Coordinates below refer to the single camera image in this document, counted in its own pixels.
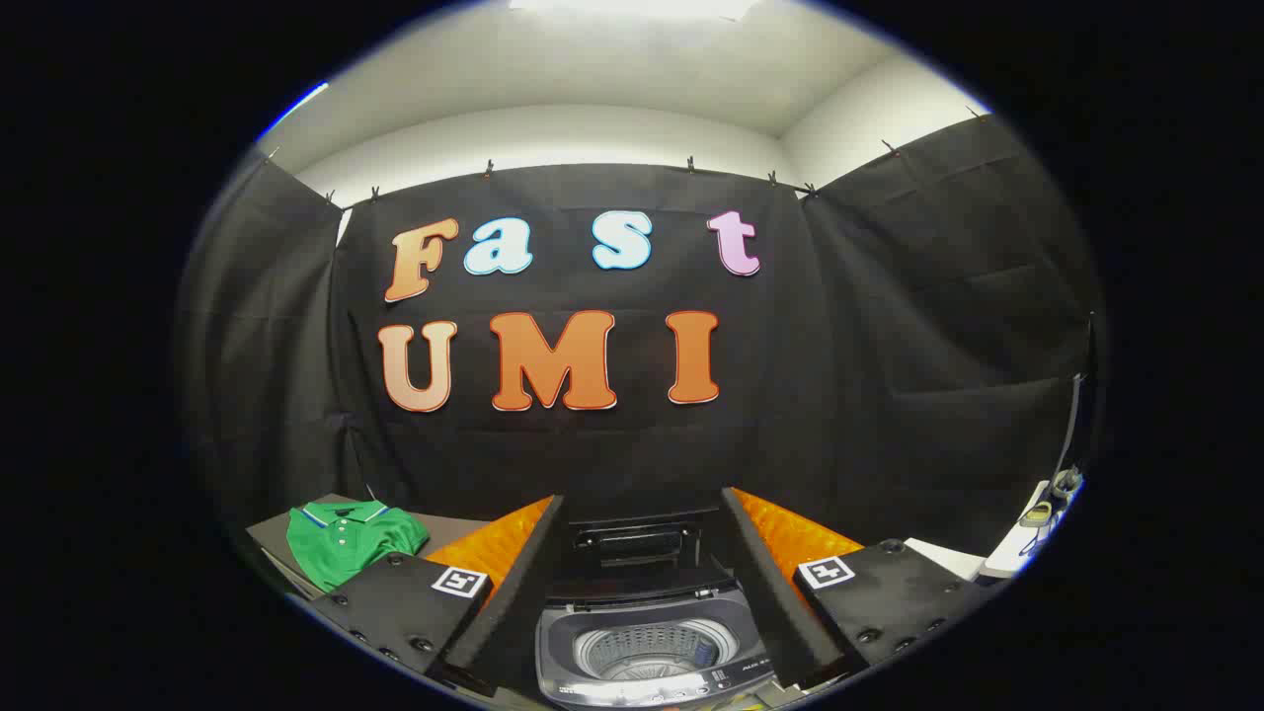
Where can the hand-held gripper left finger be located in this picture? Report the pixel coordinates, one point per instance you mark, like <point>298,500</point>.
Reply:
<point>533,573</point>

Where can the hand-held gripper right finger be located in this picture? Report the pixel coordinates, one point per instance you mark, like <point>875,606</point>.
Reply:
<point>760,573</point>

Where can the grey washing machine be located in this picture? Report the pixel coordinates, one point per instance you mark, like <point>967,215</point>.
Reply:
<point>642,617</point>

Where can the green polo shirt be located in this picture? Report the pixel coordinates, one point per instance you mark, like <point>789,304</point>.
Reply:
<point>346,548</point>

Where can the grey board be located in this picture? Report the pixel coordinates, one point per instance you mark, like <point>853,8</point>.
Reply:
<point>449,528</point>

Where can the black backdrop cloth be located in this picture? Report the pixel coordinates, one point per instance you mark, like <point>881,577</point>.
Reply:
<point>592,454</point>

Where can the white side table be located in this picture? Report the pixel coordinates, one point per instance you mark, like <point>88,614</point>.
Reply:
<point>1002,558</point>

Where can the small yellow tool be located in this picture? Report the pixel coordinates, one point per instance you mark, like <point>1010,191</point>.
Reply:
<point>1037,514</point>

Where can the ceiling light panel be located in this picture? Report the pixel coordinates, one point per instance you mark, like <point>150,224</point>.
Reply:
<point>632,6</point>

